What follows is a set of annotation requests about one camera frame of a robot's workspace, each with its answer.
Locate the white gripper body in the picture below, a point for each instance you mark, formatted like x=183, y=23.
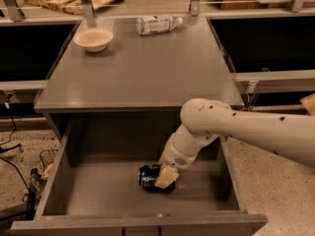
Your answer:
x=171, y=155

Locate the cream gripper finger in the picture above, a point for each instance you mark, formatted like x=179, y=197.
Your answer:
x=167, y=175

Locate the blue pepsi can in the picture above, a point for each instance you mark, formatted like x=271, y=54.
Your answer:
x=147, y=177

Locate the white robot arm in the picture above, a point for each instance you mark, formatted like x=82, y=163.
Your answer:
x=202, y=121

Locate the grey cabinet counter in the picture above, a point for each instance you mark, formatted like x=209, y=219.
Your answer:
x=139, y=72

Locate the grey open drawer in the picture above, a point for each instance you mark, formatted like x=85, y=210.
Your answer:
x=93, y=187

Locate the clear plastic water bottle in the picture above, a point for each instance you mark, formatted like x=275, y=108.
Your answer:
x=157, y=24

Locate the white ceramic bowl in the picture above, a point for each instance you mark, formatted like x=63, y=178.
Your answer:
x=93, y=40

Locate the black wire basket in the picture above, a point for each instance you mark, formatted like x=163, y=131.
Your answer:
x=47, y=157

